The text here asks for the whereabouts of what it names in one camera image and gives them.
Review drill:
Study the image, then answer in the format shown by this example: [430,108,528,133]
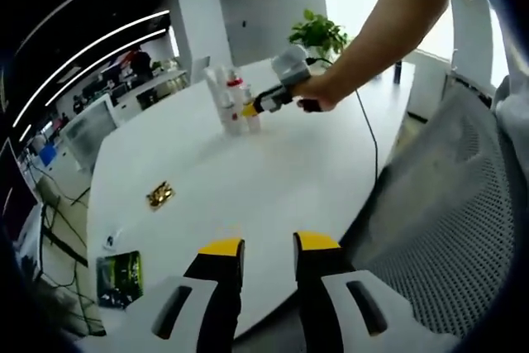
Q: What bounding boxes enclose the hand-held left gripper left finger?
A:
[77,237,246,353]

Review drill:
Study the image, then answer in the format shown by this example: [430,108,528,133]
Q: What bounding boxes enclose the gold foil skincare sachet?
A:
[145,181,177,212]

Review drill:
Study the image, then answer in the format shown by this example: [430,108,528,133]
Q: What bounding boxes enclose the grey mesh office chair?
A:
[338,83,529,337]

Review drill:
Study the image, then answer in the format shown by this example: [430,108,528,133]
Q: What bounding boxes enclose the clear cap white skincare bottle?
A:
[220,79,244,138]

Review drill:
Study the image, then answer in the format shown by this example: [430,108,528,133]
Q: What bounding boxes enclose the dark computer monitor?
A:
[0,140,41,242]

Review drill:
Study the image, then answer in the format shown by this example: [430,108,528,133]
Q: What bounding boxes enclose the person's right hand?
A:
[292,70,360,113]

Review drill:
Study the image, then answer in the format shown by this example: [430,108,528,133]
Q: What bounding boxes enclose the white panel desk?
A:
[61,94,125,164]

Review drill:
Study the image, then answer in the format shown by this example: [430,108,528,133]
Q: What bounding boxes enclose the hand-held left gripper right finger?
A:
[292,231,458,353]

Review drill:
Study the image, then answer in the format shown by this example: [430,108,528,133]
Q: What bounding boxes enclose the clear blue print skincare sachet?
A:
[102,228,123,250]

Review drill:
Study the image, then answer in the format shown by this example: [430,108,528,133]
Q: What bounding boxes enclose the green black skincare packet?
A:
[95,250,145,310]

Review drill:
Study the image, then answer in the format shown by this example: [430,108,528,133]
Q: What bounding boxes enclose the potted green plant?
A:
[288,8,351,59]

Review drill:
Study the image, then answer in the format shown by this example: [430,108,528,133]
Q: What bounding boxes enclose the white square pillar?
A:
[167,0,232,83]

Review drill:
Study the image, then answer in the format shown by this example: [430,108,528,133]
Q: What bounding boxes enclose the red label white skincare tube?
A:
[243,88,263,131]

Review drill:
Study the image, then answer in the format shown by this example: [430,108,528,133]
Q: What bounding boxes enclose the red collar skincare bottle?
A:
[226,74,247,122]

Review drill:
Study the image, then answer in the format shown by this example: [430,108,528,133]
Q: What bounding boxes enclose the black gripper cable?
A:
[307,56,380,191]

